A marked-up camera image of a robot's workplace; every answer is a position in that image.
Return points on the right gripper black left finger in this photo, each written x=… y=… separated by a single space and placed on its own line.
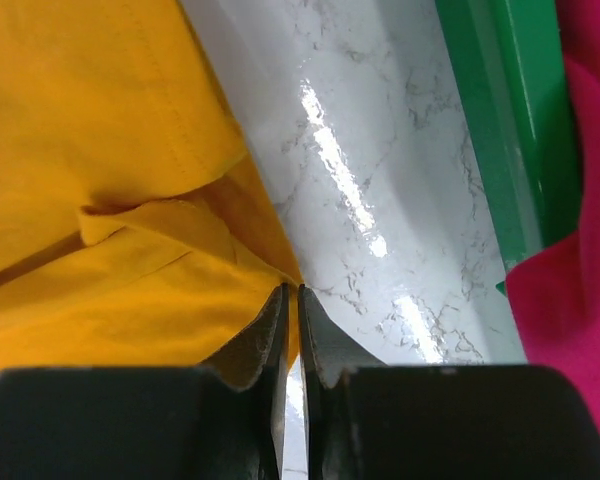
x=220 y=419

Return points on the green plastic bin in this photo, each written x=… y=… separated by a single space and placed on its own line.
x=507 y=62

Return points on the mustard yellow t shirt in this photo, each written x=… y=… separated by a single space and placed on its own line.
x=134 y=226

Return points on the magenta t shirt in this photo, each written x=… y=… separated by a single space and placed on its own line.
x=555 y=295

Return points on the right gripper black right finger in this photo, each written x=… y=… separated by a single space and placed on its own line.
x=368 y=420

